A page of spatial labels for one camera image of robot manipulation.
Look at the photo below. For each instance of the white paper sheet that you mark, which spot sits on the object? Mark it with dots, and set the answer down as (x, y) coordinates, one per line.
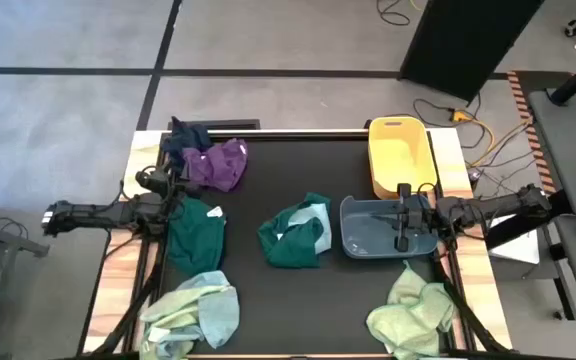
(518, 245)

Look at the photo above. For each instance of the grey metal table leg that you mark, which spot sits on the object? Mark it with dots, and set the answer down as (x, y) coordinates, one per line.
(3, 237)

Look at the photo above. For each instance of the black cabinet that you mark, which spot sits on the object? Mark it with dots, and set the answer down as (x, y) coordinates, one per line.
(463, 40)

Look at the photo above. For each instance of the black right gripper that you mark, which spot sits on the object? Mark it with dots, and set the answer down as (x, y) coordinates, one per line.
(410, 216)

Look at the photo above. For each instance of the blue plastic basket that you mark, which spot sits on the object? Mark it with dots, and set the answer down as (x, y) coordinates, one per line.
(368, 235)

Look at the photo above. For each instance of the light blue towel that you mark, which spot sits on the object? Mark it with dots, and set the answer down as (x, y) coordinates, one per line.
(313, 217)
(218, 310)

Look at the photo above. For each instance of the yellow plastic basket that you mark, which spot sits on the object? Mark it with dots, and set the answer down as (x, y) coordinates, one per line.
(400, 155)

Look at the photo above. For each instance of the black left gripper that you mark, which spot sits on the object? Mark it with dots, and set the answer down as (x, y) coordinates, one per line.
(154, 181)

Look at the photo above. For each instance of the black frame strut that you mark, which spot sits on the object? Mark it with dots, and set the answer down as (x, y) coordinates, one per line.
(133, 310)
(473, 320)

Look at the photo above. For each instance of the light green towel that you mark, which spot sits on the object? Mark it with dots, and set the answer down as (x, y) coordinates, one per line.
(413, 315)
(173, 310)

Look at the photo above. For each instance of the purple towel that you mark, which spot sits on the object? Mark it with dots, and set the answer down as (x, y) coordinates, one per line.
(216, 165)

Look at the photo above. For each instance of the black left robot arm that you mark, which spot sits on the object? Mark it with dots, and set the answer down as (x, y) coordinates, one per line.
(93, 214)

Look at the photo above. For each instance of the grey desk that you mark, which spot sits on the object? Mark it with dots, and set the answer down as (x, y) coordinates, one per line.
(575, 165)

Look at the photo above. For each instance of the dark green towel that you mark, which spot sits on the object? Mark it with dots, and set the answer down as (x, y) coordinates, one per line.
(195, 237)
(293, 245)

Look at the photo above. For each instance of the black caster wheel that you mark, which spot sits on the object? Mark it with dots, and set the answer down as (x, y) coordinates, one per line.
(574, 27)

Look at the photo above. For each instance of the navy blue towel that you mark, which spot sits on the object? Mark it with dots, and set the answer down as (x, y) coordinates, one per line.
(188, 136)

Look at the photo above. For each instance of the black table mat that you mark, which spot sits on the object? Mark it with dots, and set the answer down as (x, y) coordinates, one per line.
(288, 310)

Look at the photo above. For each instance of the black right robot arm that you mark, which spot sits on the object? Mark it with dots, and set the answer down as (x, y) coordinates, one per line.
(498, 205)

